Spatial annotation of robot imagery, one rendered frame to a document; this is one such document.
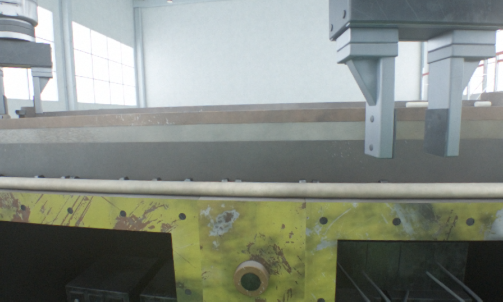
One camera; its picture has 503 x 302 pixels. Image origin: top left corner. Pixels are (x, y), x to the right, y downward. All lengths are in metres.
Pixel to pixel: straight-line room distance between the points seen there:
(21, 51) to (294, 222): 0.63
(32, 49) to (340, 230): 0.69
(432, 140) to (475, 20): 0.10
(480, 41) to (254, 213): 0.31
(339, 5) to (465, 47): 0.10
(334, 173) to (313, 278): 0.17
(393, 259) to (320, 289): 0.39
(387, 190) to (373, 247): 0.38
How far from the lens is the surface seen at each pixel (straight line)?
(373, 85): 0.23
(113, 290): 0.87
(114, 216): 0.47
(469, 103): 0.61
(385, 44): 0.22
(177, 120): 0.46
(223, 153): 0.44
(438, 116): 0.26
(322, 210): 0.38
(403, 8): 0.23
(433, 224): 0.43
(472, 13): 0.26
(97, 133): 0.55
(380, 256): 0.78
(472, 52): 0.27
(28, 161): 0.68
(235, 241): 0.40
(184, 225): 0.41
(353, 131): 0.44
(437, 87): 0.26
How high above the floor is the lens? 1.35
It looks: 7 degrees down
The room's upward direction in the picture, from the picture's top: 1 degrees counter-clockwise
